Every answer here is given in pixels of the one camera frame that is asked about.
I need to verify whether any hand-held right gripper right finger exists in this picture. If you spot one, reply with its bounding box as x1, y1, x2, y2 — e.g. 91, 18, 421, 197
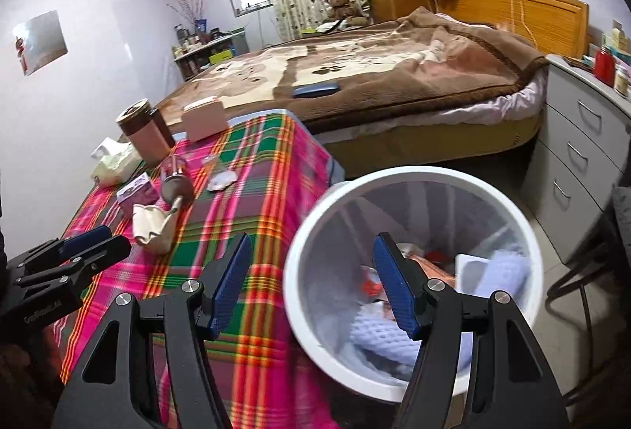
372, 232, 573, 429

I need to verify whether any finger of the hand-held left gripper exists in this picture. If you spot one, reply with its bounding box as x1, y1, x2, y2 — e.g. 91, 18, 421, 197
15, 236, 133, 296
7, 226, 113, 273

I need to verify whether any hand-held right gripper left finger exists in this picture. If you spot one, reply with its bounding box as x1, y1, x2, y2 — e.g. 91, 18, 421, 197
52, 232, 254, 429

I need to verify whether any white trash bin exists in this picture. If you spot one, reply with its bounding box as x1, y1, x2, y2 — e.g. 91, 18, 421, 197
283, 166, 548, 403

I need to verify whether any red and white wrapper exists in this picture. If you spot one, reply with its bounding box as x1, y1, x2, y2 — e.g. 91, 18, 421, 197
362, 266, 395, 306

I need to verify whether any crumpled cream paper bag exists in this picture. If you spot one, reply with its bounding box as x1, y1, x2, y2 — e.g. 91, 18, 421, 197
133, 197, 195, 255

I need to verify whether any small purple box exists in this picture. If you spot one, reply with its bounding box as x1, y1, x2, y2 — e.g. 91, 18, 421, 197
117, 172, 161, 215

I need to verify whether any plaid tablecloth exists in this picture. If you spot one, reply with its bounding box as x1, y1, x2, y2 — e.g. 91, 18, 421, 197
47, 111, 346, 429

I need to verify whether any pale green wipes pack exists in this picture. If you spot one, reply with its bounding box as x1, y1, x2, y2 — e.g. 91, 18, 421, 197
90, 138, 144, 185

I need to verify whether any small clear wrapper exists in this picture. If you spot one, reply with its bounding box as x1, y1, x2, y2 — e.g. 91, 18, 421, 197
206, 169, 238, 192

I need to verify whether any brown lidded canister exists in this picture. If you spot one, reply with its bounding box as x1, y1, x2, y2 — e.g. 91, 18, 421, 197
116, 98, 171, 166

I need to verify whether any dark brown cup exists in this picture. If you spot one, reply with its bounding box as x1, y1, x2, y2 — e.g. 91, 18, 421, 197
150, 108, 177, 148

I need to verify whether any bed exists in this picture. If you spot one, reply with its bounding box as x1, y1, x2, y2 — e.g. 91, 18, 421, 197
158, 0, 590, 178

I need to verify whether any pink box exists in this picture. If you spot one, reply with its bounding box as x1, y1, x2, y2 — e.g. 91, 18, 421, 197
181, 96, 230, 142

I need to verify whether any brown printed blanket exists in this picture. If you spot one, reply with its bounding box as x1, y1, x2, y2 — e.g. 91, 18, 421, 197
158, 6, 548, 121

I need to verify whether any blue case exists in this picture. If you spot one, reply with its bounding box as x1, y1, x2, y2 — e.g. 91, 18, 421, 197
292, 82, 341, 99

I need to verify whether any shelf with bottles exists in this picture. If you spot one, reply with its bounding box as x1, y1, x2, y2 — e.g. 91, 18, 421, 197
172, 27, 247, 82

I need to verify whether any grey dresser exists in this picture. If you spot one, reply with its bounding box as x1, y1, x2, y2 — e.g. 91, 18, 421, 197
523, 54, 631, 264

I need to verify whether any black chair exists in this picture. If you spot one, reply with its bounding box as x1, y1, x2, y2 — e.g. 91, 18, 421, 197
545, 185, 631, 410

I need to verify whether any vase with dried branches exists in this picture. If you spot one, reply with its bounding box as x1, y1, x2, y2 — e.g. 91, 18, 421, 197
168, 0, 210, 35

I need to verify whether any brown teddy bear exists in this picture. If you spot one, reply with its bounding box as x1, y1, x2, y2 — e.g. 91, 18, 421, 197
320, 0, 370, 28

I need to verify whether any red jar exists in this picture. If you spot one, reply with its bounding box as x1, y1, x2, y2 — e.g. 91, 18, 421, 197
594, 47, 617, 87

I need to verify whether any white jar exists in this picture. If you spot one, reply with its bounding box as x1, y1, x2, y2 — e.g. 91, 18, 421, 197
612, 66, 631, 95

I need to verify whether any wall poster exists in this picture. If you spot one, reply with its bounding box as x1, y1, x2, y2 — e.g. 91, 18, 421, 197
12, 9, 68, 77

